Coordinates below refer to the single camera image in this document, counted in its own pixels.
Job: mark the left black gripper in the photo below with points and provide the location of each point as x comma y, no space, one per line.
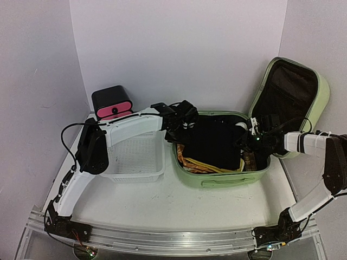
187,140

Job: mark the black pink drawer organizer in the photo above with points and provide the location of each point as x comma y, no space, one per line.
112,102

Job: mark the green hard-shell suitcase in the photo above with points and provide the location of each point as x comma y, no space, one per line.
291,90

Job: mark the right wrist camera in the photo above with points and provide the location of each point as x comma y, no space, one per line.
263,124

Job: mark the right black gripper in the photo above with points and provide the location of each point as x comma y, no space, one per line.
249,139

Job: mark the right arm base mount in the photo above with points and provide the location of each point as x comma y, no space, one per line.
284,231

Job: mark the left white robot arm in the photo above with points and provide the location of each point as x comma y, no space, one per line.
91,157

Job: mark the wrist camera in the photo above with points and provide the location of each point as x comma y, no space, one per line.
186,115
263,124

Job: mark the white perforated plastic basket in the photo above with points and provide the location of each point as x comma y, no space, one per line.
140,159

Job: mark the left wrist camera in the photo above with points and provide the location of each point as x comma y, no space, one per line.
186,115

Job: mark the white round jar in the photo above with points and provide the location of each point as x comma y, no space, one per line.
242,124

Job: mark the black item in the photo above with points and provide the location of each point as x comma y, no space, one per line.
213,142

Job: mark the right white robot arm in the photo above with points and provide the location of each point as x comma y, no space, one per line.
321,155

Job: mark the aluminium front rail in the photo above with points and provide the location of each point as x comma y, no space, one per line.
171,243

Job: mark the orange snack bag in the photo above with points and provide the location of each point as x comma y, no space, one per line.
194,166

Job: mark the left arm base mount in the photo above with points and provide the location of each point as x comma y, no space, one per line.
69,229

